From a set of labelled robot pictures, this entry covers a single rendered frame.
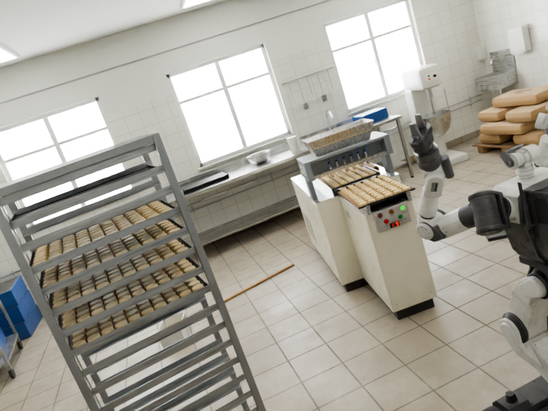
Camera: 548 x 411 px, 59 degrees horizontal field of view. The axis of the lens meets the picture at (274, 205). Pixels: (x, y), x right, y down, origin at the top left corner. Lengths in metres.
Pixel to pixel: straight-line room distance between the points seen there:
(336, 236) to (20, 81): 4.43
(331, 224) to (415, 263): 0.82
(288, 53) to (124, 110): 2.34
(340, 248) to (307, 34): 3.86
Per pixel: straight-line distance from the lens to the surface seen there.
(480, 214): 1.89
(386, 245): 3.41
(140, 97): 6.67
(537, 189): 1.92
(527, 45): 7.72
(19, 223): 1.97
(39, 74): 6.79
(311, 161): 3.85
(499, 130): 6.97
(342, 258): 4.10
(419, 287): 3.61
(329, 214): 3.96
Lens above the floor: 1.88
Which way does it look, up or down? 14 degrees down
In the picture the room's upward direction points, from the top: 19 degrees counter-clockwise
